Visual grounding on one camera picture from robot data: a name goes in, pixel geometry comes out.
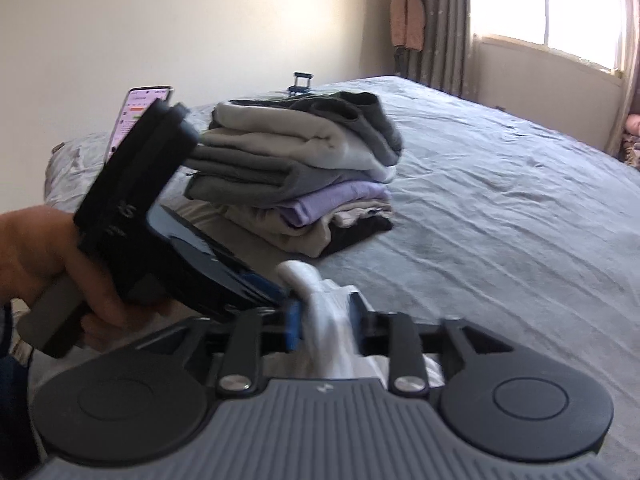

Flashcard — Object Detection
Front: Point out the white t-shirt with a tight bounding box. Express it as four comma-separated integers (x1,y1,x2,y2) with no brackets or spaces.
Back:
264,260,446,389

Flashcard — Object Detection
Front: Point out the pink clothes pile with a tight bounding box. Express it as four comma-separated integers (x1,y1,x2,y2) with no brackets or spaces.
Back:
618,114,640,169

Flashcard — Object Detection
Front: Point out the person's left hand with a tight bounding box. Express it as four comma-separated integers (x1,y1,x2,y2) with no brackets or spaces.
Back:
1,206,172,351

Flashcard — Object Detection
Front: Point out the beige folded garment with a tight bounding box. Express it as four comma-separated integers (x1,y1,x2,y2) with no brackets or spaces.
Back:
176,200,393,258

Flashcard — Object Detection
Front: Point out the grey folded garment middle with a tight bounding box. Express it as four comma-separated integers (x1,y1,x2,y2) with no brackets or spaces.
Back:
182,144,346,208

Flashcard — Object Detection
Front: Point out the lavender folded garment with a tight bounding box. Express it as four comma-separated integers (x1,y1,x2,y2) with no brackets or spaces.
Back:
274,181,390,228

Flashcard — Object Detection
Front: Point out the smartphone with lit screen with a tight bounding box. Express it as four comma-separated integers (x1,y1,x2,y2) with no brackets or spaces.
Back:
104,84,174,162

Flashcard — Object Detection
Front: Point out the light grey folded garment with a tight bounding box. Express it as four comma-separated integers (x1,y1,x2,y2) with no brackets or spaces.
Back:
202,101,396,182

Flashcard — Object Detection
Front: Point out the grey bed sheet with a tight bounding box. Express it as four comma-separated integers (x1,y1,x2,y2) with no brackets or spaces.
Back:
43,77,639,479

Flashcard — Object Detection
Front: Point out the black folded garment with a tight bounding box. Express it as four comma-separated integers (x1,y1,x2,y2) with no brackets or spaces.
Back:
320,214,394,257

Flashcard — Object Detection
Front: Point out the dark grey folded garment top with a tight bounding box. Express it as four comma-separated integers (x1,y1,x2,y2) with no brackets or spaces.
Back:
229,91,404,166

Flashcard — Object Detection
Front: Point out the grey patterned curtain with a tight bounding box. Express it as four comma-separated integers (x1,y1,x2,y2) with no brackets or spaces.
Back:
392,0,473,99

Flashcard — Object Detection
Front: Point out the pink hanging jacket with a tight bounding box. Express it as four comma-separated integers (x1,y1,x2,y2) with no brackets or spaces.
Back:
390,0,425,51

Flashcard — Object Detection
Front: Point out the blue suitcase handle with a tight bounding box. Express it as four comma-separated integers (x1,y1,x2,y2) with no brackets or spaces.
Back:
288,72,314,96

